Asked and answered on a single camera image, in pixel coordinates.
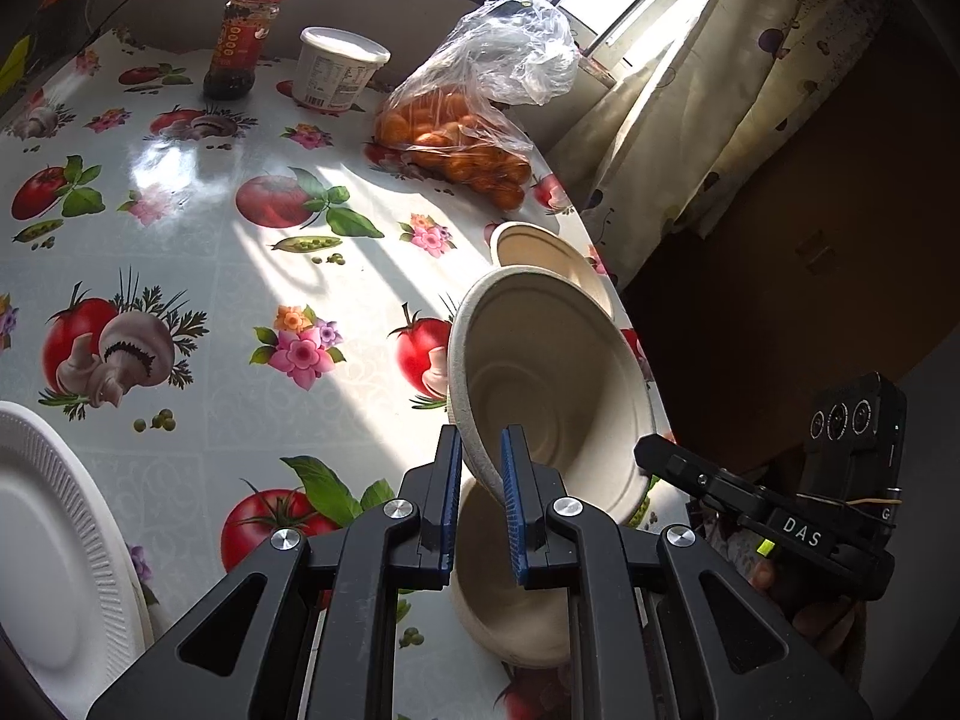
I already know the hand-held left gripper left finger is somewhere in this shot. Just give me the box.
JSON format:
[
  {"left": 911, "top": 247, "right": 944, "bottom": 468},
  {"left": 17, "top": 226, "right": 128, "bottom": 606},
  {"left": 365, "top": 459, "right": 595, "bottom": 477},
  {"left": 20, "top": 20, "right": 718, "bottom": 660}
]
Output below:
[{"left": 86, "top": 425, "right": 464, "bottom": 720}]

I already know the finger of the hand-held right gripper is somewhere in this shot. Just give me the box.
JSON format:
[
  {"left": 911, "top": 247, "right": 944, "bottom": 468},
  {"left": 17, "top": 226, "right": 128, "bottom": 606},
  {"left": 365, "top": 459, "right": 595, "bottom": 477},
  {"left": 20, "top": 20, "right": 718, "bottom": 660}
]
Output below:
[{"left": 634, "top": 433, "right": 755, "bottom": 503}]

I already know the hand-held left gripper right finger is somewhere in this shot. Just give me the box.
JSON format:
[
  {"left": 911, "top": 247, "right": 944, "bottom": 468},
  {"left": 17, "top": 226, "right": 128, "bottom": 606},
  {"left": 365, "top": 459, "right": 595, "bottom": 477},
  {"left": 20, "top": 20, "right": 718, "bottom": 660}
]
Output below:
[{"left": 500, "top": 424, "right": 875, "bottom": 720}]

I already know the beige paper bowl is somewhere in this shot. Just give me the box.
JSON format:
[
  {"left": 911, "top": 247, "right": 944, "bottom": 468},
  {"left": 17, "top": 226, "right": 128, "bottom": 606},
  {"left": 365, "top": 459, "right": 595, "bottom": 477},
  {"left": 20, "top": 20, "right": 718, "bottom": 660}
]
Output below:
[
  {"left": 448, "top": 265, "right": 661, "bottom": 527},
  {"left": 450, "top": 476, "right": 580, "bottom": 667},
  {"left": 489, "top": 221, "right": 616, "bottom": 325}
]

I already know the white foam plate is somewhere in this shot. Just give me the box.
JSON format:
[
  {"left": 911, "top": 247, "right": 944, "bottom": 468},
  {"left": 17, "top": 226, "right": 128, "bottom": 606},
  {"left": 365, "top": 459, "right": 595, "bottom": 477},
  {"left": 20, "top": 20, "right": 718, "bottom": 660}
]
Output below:
[
  {"left": 90, "top": 495, "right": 156, "bottom": 650},
  {"left": 0, "top": 401, "right": 145, "bottom": 698}
]

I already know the person's right hand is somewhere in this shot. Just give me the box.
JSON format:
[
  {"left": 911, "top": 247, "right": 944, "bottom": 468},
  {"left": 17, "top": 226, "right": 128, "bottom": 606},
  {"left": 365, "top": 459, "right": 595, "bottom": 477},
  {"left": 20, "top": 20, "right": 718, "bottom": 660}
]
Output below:
[{"left": 750, "top": 562, "right": 860, "bottom": 665}]

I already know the printed vegetable tablecloth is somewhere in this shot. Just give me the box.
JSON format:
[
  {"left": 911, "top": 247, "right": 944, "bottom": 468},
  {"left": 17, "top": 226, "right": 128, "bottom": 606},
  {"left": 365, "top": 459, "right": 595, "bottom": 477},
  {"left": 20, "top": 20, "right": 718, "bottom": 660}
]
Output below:
[{"left": 0, "top": 26, "right": 676, "bottom": 720}]

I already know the printed cream curtain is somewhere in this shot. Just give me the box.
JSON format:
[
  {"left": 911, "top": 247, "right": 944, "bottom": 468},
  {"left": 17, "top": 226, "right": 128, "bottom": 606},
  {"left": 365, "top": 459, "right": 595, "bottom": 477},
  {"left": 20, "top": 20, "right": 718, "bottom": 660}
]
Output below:
[{"left": 536, "top": 0, "right": 905, "bottom": 290}]

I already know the pile of small oranges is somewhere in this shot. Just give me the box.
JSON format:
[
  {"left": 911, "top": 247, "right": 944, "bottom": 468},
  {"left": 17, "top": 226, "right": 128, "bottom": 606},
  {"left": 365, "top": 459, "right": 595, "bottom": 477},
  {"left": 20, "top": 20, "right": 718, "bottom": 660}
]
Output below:
[{"left": 375, "top": 94, "right": 532, "bottom": 211}]

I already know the clear plastic bag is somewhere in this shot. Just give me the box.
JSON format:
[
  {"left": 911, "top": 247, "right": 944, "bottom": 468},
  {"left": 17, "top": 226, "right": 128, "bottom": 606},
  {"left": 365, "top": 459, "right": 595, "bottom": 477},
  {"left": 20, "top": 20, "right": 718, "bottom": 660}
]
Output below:
[{"left": 373, "top": 0, "right": 580, "bottom": 211}]

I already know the white plastic tub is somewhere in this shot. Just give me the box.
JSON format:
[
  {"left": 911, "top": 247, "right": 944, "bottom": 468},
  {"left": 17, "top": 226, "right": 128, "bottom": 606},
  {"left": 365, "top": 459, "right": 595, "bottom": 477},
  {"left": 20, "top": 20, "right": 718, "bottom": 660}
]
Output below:
[{"left": 291, "top": 26, "right": 392, "bottom": 115}]

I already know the dark sauce jar red label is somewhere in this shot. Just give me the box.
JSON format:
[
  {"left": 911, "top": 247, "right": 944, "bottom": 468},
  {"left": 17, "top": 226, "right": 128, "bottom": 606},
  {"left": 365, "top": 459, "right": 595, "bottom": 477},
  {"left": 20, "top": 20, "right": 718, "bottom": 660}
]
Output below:
[{"left": 202, "top": 0, "right": 287, "bottom": 100}]

